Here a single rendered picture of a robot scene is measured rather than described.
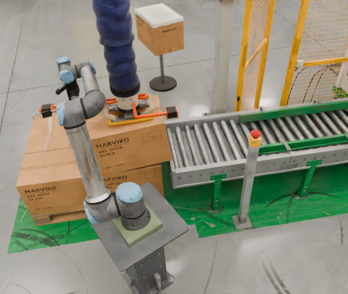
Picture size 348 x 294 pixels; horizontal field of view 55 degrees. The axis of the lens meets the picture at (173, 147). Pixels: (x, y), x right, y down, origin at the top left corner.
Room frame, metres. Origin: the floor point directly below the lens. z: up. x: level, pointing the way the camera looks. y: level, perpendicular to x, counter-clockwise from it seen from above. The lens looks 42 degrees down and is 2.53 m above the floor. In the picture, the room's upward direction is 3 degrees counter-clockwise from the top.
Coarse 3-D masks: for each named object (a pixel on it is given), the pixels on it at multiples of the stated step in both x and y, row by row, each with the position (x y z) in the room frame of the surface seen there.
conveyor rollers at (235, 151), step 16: (320, 112) 2.62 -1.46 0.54; (336, 112) 2.64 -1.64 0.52; (176, 128) 2.48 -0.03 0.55; (208, 128) 2.46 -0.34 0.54; (224, 128) 2.45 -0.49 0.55; (256, 128) 2.41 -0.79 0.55; (272, 128) 2.42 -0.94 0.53; (304, 128) 2.38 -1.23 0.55; (336, 128) 2.35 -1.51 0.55; (192, 144) 2.24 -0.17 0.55; (224, 144) 2.22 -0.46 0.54; (240, 144) 2.22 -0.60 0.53; (336, 144) 2.15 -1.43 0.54; (176, 160) 2.04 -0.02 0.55; (208, 160) 2.02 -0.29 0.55
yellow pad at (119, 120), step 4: (140, 112) 2.12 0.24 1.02; (116, 116) 2.08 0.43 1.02; (120, 116) 2.04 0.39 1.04; (124, 116) 2.07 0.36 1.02; (108, 120) 2.04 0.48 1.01; (112, 120) 2.03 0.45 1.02; (116, 120) 2.03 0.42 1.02; (120, 120) 2.03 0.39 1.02; (124, 120) 2.02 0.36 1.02; (128, 120) 2.03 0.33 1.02; (132, 120) 2.02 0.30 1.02; (136, 120) 2.02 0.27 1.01; (140, 120) 2.03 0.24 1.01; (144, 120) 2.03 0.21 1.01; (148, 120) 2.04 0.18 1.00; (108, 124) 1.99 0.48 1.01; (112, 124) 2.00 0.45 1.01; (116, 124) 2.00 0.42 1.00; (120, 124) 2.01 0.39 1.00
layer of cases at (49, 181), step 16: (32, 128) 2.61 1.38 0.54; (48, 128) 2.59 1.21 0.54; (32, 144) 2.37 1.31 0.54; (48, 144) 2.35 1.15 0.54; (64, 144) 2.34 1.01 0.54; (32, 160) 2.15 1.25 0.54; (48, 160) 2.13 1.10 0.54; (64, 160) 2.12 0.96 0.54; (32, 176) 1.95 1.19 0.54; (48, 176) 1.94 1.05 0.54; (64, 176) 1.93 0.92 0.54; (80, 176) 1.92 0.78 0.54; (112, 176) 1.94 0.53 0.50; (128, 176) 1.96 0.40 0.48; (144, 176) 1.97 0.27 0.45; (160, 176) 1.99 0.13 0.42; (32, 192) 1.86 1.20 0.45; (48, 192) 1.87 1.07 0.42; (64, 192) 1.89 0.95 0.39; (80, 192) 1.91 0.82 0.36; (160, 192) 1.99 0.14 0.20; (32, 208) 1.85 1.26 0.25; (48, 208) 1.87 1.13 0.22; (64, 208) 1.88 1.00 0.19; (80, 208) 1.90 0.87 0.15
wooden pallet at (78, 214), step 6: (72, 210) 1.89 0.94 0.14; (78, 210) 1.89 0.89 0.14; (84, 210) 1.90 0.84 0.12; (36, 216) 1.85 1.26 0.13; (42, 216) 1.86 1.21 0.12; (48, 216) 1.86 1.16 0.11; (54, 216) 1.92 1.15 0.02; (60, 216) 1.92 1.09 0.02; (66, 216) 1.92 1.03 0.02; (72, 216) 1.91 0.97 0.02; (78, 216) 1.91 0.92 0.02; (84, 216) 1.91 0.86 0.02; (36, 222) 1.85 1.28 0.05; (42, 222) 1.85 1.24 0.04; (48, 222) 1.86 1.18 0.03; (54, 222) 1.86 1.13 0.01
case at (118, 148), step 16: (112, 112) 2.22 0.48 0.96; (96, 128) 2.03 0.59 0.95; (112, 128) 2.01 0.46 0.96; (128, 128) 1.98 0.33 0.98; (144, 128) 1.96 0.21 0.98; (160, 128) 1.98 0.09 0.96; (96, 144) 1.92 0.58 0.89; (112, 144) 1.93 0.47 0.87; (128, 144) 1.95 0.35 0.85; (144, 144) 1.96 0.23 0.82; (160, 144) 1.98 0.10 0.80; (112, 160) 1.93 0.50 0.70; (128, 160) 1.94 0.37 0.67; (144, 160) 1.96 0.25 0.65; (160, 160) 1.98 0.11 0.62
